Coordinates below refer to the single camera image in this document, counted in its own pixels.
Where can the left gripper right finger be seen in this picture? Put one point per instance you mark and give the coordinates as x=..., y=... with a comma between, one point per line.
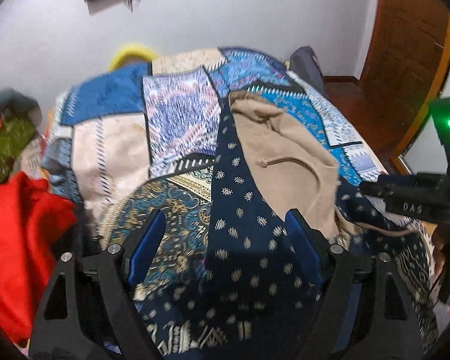
x=364, y=312

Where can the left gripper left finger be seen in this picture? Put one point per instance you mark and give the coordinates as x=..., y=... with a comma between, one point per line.
x=87, y=311

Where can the yellow curved pillow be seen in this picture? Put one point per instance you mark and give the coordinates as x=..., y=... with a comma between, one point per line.
x=131, y=52

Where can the red folded garment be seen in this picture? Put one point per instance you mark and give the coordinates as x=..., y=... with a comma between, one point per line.
x=31, y=220

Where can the blue patchwork bed cover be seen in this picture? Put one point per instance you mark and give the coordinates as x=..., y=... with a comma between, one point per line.
x=145, y=137

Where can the black folded garment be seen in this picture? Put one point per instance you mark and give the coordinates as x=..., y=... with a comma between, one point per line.
x=80, y=239

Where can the dark green grey cushion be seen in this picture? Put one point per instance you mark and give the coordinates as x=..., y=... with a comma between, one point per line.
x=19, y=104

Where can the green patterned box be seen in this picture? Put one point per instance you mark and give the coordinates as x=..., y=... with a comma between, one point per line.
x=15, y=134

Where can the brown wooden door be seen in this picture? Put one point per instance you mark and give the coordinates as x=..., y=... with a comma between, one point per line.
x=406, y=63

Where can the navy patterned hooded jacket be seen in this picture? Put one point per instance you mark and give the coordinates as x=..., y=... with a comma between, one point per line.
x=248, y=298

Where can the person right hand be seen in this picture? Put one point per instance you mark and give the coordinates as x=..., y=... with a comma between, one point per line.
x=440, y=238

